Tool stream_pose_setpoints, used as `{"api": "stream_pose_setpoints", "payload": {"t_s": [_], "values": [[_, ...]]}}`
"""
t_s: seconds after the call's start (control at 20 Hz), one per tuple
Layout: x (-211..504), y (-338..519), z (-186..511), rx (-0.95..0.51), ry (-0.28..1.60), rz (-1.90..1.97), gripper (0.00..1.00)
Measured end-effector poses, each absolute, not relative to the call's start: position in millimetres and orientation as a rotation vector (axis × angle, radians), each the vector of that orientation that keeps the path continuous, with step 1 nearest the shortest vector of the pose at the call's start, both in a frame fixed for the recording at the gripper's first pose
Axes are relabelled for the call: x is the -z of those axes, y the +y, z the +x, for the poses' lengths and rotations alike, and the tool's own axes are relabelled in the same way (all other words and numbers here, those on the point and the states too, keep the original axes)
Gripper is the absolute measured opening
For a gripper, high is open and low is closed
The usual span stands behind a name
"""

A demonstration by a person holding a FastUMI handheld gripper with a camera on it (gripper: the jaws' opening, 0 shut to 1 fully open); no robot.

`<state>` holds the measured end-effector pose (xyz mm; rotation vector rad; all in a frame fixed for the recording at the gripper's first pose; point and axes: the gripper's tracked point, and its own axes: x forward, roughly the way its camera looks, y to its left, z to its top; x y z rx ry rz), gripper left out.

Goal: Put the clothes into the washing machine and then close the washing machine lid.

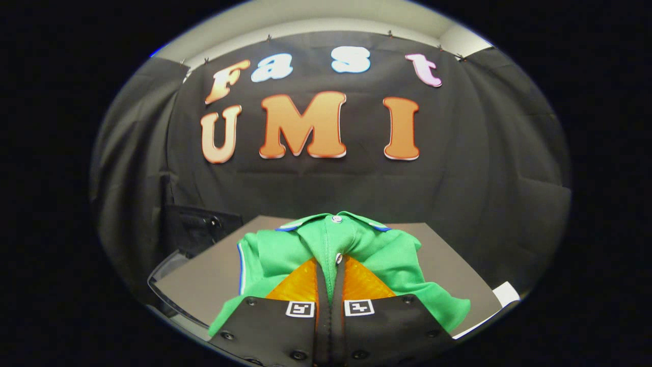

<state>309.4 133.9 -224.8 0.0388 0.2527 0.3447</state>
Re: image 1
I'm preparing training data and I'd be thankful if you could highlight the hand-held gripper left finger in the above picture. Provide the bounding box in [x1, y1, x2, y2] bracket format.
[208, 256, 333, 367]

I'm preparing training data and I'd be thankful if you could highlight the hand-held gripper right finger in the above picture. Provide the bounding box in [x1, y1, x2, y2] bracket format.
[331, 255, 455, 367]

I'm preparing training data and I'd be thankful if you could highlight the green polo shirt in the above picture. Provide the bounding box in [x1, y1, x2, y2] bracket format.
[208, 211, 472, 338]

